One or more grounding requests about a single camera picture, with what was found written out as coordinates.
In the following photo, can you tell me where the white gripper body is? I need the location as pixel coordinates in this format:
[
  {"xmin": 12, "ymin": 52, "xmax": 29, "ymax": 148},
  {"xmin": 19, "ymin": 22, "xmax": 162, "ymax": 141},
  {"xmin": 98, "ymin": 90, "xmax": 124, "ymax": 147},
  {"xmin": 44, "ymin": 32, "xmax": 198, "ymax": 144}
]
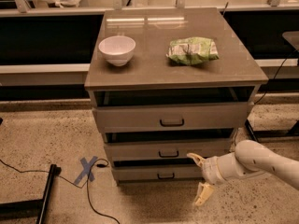
[{"xmin": 202, "ymin": 156, "xmax": 225, "ymax": 185}]

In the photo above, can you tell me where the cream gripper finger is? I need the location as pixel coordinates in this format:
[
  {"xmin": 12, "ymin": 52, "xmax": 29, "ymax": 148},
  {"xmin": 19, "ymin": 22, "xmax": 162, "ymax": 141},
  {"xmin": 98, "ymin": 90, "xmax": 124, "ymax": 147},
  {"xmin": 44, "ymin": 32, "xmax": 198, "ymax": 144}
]
[
  {"xmin": 194, "ymin": 182, "xmax": 214, "ymax": 206},
  {"xmin": 187, "ymin": 153, "xmax": 206, "ymax": 168}
]

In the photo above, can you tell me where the grey drawer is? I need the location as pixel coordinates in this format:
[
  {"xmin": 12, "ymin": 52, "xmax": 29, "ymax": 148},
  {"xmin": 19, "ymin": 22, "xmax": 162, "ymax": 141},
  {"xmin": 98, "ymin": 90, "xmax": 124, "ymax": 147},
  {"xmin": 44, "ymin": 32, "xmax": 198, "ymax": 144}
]
[
  {"xmin": 93, "ymin": 102, "xmax": 253, "ymax": 133},
  {"xmin": 104, "ymin": 138, "xmax": 233, "ymax": 161},
  {"xmin": 112, "ymin": 164, "xmax": 202, "ymax": 182}
]

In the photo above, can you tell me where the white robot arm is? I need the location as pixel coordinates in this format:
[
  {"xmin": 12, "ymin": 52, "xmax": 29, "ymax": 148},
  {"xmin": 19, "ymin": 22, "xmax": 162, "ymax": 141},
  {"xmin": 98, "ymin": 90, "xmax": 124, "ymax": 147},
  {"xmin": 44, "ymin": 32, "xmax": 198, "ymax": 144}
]
[{"xmin": 187, "ymin": 140, "xmax": 299, "ymax": 206}]

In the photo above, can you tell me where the grey drawer cabinet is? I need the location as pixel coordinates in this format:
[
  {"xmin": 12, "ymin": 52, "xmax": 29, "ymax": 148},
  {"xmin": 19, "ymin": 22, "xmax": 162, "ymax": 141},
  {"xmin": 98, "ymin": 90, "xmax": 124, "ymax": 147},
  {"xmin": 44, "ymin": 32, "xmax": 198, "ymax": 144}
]
[{"xmin": 85, "ymin": 7, "xmax": 268, "ymax": 171}]

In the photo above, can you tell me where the black stand leg right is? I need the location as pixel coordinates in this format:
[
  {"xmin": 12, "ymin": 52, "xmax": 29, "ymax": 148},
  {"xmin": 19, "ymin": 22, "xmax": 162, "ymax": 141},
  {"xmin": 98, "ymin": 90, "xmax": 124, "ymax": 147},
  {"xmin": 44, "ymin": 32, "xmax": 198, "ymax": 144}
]
[{"xmin": 245, "ymin": 120, "xmax": 258, "ymax": 142}]

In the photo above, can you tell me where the black stand leg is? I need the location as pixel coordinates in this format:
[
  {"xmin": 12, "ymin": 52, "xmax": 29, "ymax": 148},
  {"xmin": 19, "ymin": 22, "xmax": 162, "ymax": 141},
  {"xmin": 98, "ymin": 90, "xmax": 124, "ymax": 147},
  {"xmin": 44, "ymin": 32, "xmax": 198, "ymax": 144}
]
[
  {"xmin": 0, "ymin": 164, "xmax": 61, "ymax": 224},
  {"xmin": 245, "ymin": 120, "xmax": 258, "ymax": 142}
]

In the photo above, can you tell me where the green snack bag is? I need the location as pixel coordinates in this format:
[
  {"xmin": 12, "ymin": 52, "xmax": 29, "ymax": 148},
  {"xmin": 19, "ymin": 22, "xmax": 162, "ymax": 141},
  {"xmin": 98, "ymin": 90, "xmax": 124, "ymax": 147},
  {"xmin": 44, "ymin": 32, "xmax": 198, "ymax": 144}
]
[{"xmin": 166, "ymin": 37, "xmax": 219, "ymax": 66}]

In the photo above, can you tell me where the blue tape cross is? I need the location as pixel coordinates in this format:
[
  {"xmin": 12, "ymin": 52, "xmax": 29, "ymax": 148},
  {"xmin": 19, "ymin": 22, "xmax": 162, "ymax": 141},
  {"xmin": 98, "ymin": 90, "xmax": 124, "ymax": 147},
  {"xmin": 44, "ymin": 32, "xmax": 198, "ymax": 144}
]
[{"xmin": 74, "ymin": 156, "xmax": 97, "ymax": 185}]

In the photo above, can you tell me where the white bowl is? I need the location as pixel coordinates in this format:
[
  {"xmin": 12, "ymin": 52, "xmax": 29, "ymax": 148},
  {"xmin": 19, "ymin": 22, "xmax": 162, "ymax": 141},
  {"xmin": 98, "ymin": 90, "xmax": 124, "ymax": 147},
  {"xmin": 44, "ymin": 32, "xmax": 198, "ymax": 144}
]
[{"xmin": 98, "ymin": 35, "xmax": 135, "ymax": 66}]

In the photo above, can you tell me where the black stand leg left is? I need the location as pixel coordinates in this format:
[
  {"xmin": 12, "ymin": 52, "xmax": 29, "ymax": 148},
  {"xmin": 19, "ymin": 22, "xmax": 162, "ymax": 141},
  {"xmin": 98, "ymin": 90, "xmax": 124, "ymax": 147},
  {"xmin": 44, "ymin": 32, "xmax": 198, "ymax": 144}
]
[{"xmin": 0, "ymin": 164, "xmax": 61, "ymax": 224}]

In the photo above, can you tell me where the black floor cable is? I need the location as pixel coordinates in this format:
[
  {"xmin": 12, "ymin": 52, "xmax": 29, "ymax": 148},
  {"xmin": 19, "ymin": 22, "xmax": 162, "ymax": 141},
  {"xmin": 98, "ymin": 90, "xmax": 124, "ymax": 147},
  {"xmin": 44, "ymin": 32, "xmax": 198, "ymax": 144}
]
[{"xmin": 0, "ymin": 158, "xmax": 121, "ymax": 224}]

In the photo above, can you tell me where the black cable right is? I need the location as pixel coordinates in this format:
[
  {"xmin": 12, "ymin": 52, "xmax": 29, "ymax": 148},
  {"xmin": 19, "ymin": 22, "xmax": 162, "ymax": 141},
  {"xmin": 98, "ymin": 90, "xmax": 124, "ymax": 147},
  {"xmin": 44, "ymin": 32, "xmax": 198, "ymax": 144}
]
[{"xmin": 253, "ymin": 49, "xmax": 299, "ymax": 105}]

